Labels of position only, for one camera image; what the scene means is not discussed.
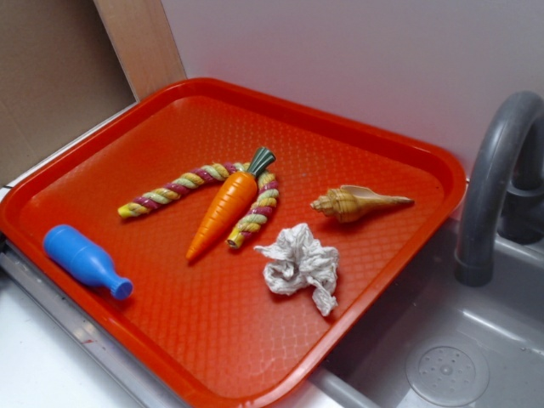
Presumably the tan spiral sea shell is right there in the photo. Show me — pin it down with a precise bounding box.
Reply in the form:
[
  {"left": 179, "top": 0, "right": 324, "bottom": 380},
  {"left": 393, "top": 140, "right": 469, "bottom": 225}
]
[{"left": 310, "top": 185, "right": 415, "bottom": 224}]

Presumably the orange toy carrot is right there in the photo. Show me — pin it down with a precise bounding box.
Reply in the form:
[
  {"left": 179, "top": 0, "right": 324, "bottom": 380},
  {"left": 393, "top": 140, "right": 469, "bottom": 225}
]
[{"left": 185, "top": 147, "right": 275, "bottom": 262}]

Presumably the red plastic tray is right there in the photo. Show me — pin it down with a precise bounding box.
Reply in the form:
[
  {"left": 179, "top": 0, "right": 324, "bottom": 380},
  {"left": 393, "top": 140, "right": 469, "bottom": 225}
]
[{"left": 1, "top": 79, "right": 465, "bottom": 407}]

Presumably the crumpled white paper towel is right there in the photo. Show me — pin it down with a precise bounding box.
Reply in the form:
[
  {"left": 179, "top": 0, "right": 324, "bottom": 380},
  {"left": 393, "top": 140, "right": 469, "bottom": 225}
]
[{"left": 254, "top": 223, "right": 339, "bottom": 317}]

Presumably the blue plastic toy bottle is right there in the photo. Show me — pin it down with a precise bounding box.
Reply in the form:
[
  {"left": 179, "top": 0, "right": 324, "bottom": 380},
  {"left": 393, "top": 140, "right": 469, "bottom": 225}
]
[{"left": 42, "top": 224, "right": 133, "bottom": 300}]

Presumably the grey plastic sink basin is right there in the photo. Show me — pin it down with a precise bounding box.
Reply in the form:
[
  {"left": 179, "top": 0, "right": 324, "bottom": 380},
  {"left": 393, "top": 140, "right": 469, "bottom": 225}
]
[{"left": 311, "top": 221, "right": 543, "bottom": 407}]

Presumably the light wooden board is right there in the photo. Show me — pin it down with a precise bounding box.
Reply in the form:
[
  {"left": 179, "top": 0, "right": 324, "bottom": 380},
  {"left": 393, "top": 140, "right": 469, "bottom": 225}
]
[{"left": 94, "top": 0, "right": 186, "bottom": 101}]

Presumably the grey plastic faucet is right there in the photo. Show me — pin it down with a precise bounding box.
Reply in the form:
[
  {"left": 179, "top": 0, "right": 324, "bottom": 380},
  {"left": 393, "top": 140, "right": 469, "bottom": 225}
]
[{"left": 455, "top": 91, "right": 543, "bottom": 286}]

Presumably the brown cardboard panel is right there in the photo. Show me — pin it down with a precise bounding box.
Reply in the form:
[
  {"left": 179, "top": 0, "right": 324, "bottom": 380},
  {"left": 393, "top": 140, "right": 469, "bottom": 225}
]
[{"left": 1, "top": 1, "right": 134, "bottom": 184}]

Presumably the multicoloured twisted rope toy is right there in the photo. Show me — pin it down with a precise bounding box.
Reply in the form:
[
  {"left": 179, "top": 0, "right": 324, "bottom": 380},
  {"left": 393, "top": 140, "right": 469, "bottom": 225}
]
[{"left": 117, "top": 162, "right": 280, "bottom": 249}]

